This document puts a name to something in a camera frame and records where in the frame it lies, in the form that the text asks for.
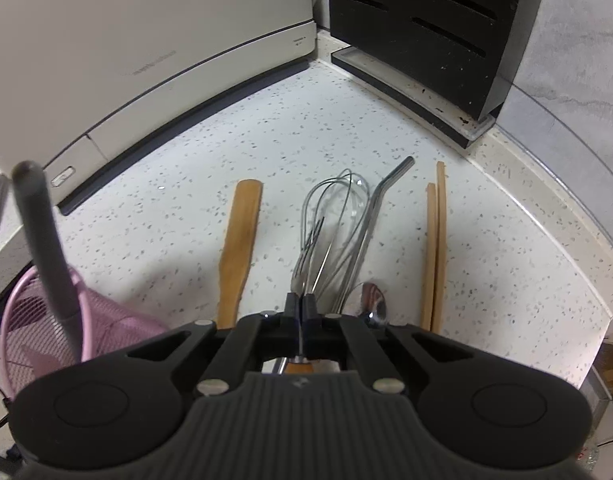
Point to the bent metal straw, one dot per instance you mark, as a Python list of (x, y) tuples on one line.
[(394, 172)]

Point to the metal spoon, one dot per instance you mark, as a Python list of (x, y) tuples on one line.
[(371, 302)]

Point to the wooden spatula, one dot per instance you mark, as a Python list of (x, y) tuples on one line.
[(241, 240)]

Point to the grey peeler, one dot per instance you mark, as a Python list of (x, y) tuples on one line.
[(44, 240)]

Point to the black knife block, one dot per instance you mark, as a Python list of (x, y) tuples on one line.
[(426, 35)]

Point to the wooden chopstick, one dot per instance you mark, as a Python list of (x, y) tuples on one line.
[(429, 260), (442, 220)]

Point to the metal fork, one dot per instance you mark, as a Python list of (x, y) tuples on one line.
[(306, 265)]

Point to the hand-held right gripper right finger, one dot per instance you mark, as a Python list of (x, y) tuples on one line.
[(311, 310)]

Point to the pink mesh utensil holder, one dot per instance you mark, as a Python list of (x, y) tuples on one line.
[(111, 325)]

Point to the white countertop appliance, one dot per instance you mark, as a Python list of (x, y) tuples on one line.
[(136, 35)]

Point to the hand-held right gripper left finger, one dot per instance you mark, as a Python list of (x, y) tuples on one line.
[(290, 310)]

